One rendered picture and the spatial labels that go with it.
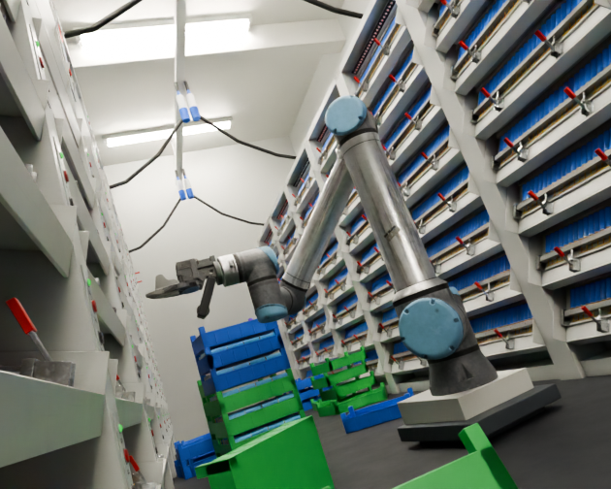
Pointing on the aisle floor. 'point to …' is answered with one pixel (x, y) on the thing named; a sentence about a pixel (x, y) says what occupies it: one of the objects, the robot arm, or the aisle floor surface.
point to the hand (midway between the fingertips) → (150, 297)
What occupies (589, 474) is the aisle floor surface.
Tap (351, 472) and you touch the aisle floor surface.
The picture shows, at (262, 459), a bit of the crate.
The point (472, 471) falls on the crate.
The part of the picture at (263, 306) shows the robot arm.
